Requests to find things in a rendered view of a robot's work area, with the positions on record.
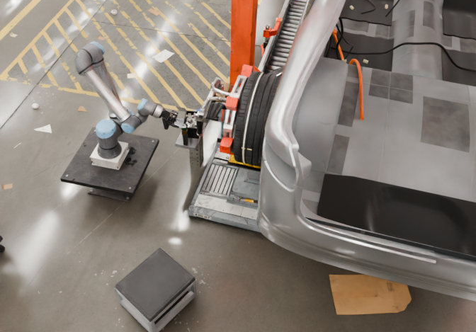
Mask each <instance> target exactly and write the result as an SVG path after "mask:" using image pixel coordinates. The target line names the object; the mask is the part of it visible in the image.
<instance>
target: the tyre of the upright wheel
mask: <svg viewBox="0 0 476 332"><path fill-rule="evenodd" d="M261 73H262V72H259V71H254V72H252V73H251V74H250V76H249V78H248V80H247V82H246V85H245V87H244V91H243V94H242V98H241V101H240V104H239V110H238V113H237V120H236V125H235V130H234V142H233V154H234V159H235V161H237V162H240V163H246V164H250V165H255V166H260V167H261V157H262V149H263V142H264V135H265V126H266V121H267V118H268V114H269V111H270V109H271V105H272V102H273V99H274V96H275V94H276V91H277V88H278V85H279V82H280V79H281V76H278V75H275V74H273V75H272V74H267V73H263V74H262V75H261V77H260V79H259V82H258V84H257V87H256V90H255V94H254V98H253V101H252V104H251V110H250V113H249V119H248V123H247V128H246V137H245V143H244V162H243V158H242V150H243V141H244V131H245V127H246V122H247V115H248V112H249V106H250V102H251V98H252V95H253V92H254V88H255V85H256V82H257V80H258V78H259V76H260V74H261Z"/></svg>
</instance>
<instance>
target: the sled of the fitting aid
mask: <svg viewBox="0 0 476 332"><path fill-rule="evenodd" d="M238 172H239V167H237V171H236V173H235V175H234V179H233V181H232V184H231V187H230V190H229V192H228V195H227V203H230V204H233V205H239V206H242V207H248V208H251V209H255V210H257V209H258V200H253V199H250V198H244V197H241V196H237V195H232V188H233V185H234V182H235V180H236V177H237V174H238Z"/></svg>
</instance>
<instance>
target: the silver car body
mask: <svg viewBox="0 0 476 332"><path fill-rule="evenodd" d="M328 164H329V165H328ZM327 167H328V168H327ZM256 222H257V227H258V228H259V231H260V232H261V233H262V234H263V235H264V236H265V237H266V238H267V239H268V240H270V241H272V242H273V243H275V244H277V245H279V246H280V247H282V248H285V249H287V250H289V251H292V252H293V253H296V254H299V255H301V256H304V257H307V258H310V259H312V260H315V261H319V262H322V263H326V264H329V265H332V266H336V267H338V268H343V269H346V270H350V271H353V272H357V273H362V274H364V275H369V276H373V277H378V278H381V279H384V280H389V281H393V282H398V283H401V284H404V285H410V286H413V287H418V288H422V289H425V290H430V291H433V292H438V293H441V294H447V295H450V296H454V297H459V298H463V299H469V300H472V301H475V302H476V0H307V2H306V4H305V8H304V11H303V13H302V16H301V19H300V22H299V25H298V27H297V31H296V34H295V37H294V40H293V43H292V46H291V48H290V52H289V55H288V58H287V61H286V63H285V67H284V70H283V73H282V76H281V78H280V82H279V85H278V88H277V91H276V94H275V96H274V99H273V102H272V105H271V109H270V111H269V114H268V118H267V121H266V126H265V135H264V139H263V149H262V157H261V172H260V179H259V196H258V209H257V218H256Z"/></svg>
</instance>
